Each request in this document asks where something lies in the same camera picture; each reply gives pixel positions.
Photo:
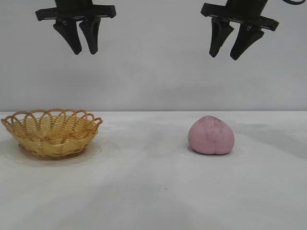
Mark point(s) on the yellow woven wicker basket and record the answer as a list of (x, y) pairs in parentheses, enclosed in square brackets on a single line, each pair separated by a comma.
[(55, 143)]

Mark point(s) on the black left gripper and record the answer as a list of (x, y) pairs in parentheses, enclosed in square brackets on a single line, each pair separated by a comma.
[(74, 9)]

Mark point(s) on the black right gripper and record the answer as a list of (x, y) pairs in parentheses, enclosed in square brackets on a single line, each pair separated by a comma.
[(242, 10)]

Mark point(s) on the pink peach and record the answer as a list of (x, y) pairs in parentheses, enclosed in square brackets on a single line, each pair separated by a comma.
[(211, 136)]

